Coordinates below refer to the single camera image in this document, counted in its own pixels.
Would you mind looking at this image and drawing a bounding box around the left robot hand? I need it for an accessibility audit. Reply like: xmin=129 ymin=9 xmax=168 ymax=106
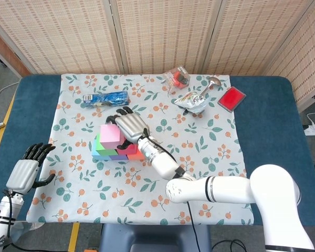
xmin=5 ymin=143 xmax=56 ymax=195

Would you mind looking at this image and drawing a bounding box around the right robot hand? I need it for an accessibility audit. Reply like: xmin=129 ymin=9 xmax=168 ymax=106
xmin=106 ymin=106 xmax=151 ymax=150

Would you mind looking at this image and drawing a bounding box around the pink foam cube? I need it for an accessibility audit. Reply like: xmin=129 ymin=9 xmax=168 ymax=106
xmin=99 ymin=124 xmax=121 ymax=150

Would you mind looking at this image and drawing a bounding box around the red foam cube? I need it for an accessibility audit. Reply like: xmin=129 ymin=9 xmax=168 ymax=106
xmin=115 ymin=143 xmax=140 ymax=156

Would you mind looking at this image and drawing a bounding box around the orange foam cube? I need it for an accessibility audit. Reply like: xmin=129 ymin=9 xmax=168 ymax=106
xmin=127 ymin=153 xmax=147 ymax=161

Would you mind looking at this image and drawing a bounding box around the green foam cube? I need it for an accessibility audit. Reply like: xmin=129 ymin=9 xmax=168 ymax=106
xmin=95 ymin=133 xmax=118 ymax=157

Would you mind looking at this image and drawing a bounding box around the light blue foam cube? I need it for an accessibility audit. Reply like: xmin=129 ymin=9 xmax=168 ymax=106
xmin=91 ymin=140 xmax=113 ymax=161

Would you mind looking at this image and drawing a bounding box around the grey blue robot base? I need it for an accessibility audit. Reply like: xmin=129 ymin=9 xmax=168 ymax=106
xmin=99 ymin=224 xmax=213 ymax=252

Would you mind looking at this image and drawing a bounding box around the blue cookie box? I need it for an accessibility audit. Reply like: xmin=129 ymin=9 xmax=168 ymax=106
xmin=83 ymin=90 xmax=130 ymax=109

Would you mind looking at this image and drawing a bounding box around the silver snack bag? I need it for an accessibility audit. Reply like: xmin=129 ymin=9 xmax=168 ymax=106
xmin=173 ymin=91 xmax=208 ymax=114

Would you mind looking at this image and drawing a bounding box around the clear plastic toy box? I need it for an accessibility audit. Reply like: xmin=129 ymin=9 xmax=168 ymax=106
xmin=163 ymin=66 xmax=191 ymax=90

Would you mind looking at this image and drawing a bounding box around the floral fruit print tablecloth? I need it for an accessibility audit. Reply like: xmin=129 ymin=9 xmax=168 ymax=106
xmin=26 ymin=73 xmax=255 ymax=226

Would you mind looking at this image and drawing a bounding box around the metal spoon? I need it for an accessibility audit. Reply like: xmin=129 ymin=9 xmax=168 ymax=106
xmin=199 ymin=77 xmax=221 ymax=97

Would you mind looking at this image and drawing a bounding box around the red ink pad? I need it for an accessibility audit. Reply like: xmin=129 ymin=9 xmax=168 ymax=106
xmin=217 ymin=86 xmax=247 ymax=113

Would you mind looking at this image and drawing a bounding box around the woven bamboo folding screen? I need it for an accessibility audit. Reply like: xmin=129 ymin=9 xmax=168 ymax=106
xmin=0 ymin=0 xmax=315 ymax=106

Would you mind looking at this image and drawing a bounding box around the blue felt table cover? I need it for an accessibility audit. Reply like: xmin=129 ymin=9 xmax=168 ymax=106
xmin=0 ymin=75 xmax=315 ymax=227

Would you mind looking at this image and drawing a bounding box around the white floor cable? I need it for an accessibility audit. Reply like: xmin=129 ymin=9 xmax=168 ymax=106
xmin=0 ymin=81 xmax=20 ymax=105

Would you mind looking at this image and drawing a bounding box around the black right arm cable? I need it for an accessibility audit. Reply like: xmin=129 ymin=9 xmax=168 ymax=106
xmin=143 ymin=128 xmax=202 ymax=252

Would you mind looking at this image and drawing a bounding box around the black floor cable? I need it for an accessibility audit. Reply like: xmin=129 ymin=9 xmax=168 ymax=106
xmin=212 ymin=238 xmax=247 ymax=252

